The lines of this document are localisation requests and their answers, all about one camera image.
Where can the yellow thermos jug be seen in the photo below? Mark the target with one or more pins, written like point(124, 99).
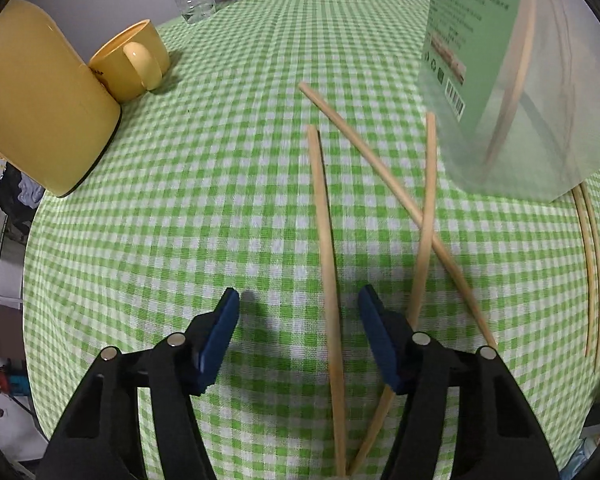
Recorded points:
point(34, 110)

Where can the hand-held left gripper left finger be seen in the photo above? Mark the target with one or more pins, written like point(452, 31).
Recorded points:
point(219, 340)

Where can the translucent plastic container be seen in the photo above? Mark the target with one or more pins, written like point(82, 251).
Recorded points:
point(530, 135)

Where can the black folding chair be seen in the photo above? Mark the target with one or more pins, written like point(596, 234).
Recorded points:
point(9, 210)

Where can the pale wooden chopstick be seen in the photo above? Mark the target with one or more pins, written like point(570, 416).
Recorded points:
point(325, 240)
point(599, 280)
point(431, 170)
point(587, 260)
point(365, 150)
point(517, 80)

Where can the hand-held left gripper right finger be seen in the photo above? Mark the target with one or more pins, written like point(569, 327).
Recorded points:
point(380, 340)

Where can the yellow mug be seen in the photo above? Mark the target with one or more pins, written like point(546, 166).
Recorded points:
point(124, 70)

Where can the green checked tablecloth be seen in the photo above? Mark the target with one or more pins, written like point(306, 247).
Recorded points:
point(219, 200)

